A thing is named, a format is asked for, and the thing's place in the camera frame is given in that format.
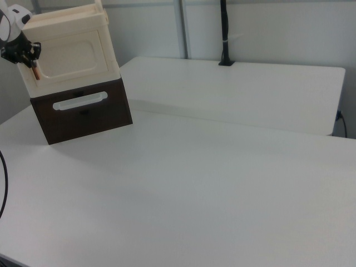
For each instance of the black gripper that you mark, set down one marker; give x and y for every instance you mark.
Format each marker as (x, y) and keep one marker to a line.
(15, 51)

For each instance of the cream cabinet door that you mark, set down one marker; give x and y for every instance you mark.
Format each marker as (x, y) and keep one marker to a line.
(69, 57)

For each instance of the cream plastic cabinet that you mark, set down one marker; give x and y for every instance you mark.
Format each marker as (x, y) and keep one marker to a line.
(69, 30)

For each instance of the dark brown drawer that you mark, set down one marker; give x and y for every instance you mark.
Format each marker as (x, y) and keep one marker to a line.
(89, 119)

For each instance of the grey wall frame post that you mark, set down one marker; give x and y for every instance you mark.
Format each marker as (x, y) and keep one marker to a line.
(183, 27)

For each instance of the black camera pole with clamp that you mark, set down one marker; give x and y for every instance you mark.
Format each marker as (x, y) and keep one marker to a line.
(224, 30)

